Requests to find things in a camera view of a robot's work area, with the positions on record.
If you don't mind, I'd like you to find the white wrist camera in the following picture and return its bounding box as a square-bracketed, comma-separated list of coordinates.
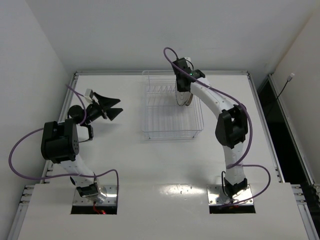
[185, 56, 193, 67]
[83, 88, 94, 103]

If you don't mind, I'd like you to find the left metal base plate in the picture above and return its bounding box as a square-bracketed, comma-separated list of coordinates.
[72, 185, 118, 207]

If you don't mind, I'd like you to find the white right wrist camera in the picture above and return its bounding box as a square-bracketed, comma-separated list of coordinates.
[185, 56, 193, 67]

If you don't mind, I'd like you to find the white plate teal rim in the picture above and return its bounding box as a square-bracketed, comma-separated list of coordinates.
[175, 90, 187, 106]

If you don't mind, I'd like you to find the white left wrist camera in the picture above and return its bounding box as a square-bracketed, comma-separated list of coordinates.
[83, 88, 94, 103]

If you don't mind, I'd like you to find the white wire dish rack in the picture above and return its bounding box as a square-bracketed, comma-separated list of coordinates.
[141, 70, 204, 141]

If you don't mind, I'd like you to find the metal base plate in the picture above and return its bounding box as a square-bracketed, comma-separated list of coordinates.
[72, 185, 118, 207]
[207, 184, 254, 207]

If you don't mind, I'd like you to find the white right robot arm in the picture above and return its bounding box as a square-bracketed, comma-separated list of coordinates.
[172, 58, 249, 198]

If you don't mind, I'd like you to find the black cable white plug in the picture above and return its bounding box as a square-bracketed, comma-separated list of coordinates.
[264, 72, 296, 118]

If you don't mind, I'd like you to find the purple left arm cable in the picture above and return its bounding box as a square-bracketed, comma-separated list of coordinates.
[8, 84, 119, 198]

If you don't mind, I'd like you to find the aluminium table frame rail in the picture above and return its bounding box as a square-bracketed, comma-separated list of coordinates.
[7, 70, 81, 240]

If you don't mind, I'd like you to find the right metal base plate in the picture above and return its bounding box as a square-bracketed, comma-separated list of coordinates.
[207, 184, 254, 207]

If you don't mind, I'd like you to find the white plate orange sunburst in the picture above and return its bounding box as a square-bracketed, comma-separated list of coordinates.
[186, 93, 193, 106]

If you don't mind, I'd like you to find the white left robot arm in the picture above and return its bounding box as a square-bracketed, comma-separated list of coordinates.
[40, 89, 123, 203]

